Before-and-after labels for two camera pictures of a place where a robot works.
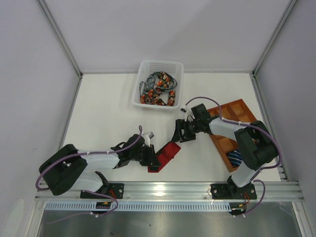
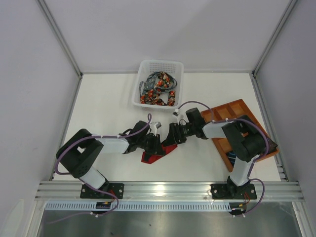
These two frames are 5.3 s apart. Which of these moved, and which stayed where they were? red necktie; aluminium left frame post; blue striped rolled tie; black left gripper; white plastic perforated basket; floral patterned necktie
Moved: black left gripper; red necktie
Stayed: white plastic perforated basket; blue striped rolled tie; aluminium left frame post; floral patterned necktie
